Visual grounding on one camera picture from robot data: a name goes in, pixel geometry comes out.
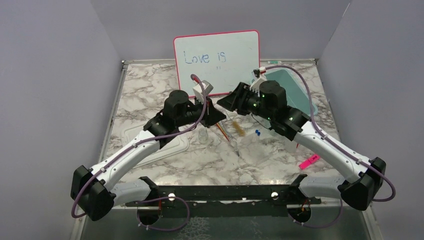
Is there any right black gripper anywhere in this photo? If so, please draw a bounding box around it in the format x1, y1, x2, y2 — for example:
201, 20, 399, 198
217, 81, 275, 122

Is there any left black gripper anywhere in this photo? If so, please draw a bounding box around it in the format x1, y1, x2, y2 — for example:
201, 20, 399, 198
176, 95, 227, 129

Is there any small glass beaker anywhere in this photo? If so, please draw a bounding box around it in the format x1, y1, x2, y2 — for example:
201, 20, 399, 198
197, 128, 209, 145

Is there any teal plastic bin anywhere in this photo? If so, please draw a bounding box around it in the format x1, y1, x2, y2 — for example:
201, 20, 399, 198
249, 68, 311, 116

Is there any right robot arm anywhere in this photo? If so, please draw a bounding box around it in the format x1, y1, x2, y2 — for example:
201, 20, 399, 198
217, 80, 386, 211

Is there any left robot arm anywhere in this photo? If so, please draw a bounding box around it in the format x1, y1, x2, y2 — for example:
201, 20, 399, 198
70, 90, 226, 221

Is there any red yellow pipette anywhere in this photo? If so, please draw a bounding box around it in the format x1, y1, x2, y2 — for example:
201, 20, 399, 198
215, 123, 230, 142

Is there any brown test tube brush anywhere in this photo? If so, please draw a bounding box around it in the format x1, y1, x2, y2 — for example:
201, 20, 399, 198
232, 120, 246, 137

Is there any metal test tube clamp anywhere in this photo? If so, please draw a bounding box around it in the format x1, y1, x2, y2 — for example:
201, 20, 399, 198
220, 118, 240, 157

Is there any white bin lid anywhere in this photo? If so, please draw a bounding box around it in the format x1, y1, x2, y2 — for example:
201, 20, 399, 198
121, 119, 190, 167

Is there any pink framed whiteboard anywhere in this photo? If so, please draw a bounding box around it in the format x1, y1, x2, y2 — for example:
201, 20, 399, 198
173, 30, 260, 97

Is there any green white marker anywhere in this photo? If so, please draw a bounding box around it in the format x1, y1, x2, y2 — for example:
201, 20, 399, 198
267, 60, 282, 65

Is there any clear plastic flask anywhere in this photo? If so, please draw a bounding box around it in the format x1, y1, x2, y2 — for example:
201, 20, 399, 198
284, 139, 297, 154

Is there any pink highlighter marker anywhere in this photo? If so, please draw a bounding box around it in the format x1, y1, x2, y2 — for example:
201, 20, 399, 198
298, 154, 321, 170

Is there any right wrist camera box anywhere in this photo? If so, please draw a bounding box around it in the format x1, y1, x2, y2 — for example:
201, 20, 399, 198
249, 66, 267, 93

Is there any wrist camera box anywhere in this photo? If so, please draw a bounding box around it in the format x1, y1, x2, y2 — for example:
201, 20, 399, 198
192, 80, 214, 103
249, 66, 267, 93

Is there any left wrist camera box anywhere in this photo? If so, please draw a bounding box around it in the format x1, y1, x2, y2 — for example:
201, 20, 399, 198
192, 80, 214, 103

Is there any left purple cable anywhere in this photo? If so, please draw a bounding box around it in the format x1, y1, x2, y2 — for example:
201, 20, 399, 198
71, 74, 209, 220

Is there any purple cable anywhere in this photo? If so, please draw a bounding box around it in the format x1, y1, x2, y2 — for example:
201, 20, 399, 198
263, 64, 397, 202
71, 74, 209, 220

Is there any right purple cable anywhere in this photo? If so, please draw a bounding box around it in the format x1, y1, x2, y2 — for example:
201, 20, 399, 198
263, 64, 397, 202

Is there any black front mounting rail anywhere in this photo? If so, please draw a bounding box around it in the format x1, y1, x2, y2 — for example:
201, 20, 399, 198
125, 174, 322, 227

